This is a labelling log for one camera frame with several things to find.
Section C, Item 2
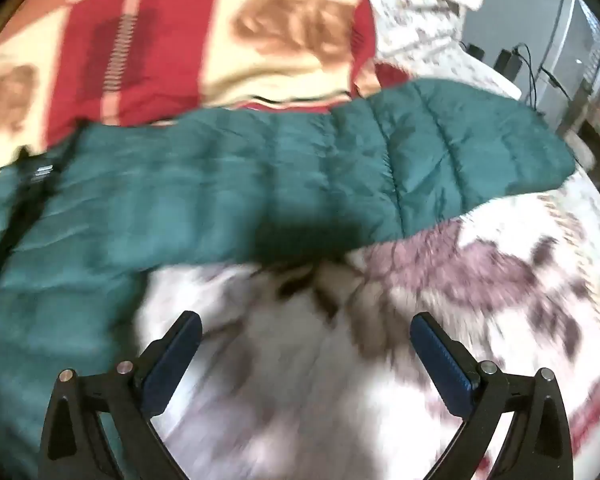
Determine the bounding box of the red cream checked rose pillow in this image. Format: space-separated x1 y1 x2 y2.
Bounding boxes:
0 0 381 161

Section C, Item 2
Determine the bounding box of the white purple floral blanket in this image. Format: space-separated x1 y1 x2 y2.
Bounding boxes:
135 160 600 480

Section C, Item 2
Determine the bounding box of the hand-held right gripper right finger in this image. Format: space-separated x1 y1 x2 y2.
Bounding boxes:
410 311 573 480

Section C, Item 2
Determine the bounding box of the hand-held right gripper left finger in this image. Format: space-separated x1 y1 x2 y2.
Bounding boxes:
39 310 203 480

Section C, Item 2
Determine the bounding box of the grey metal cabinet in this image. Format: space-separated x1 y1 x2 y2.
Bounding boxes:
540 0 600 131

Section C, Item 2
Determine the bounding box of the black cable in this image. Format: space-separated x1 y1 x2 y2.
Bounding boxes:
511 42 571 111

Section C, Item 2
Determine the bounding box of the white leaf-print quilt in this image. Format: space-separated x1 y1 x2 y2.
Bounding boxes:
367 0 523 101

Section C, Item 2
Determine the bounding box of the green puffer jacket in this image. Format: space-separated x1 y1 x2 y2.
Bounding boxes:
0 77 581 480

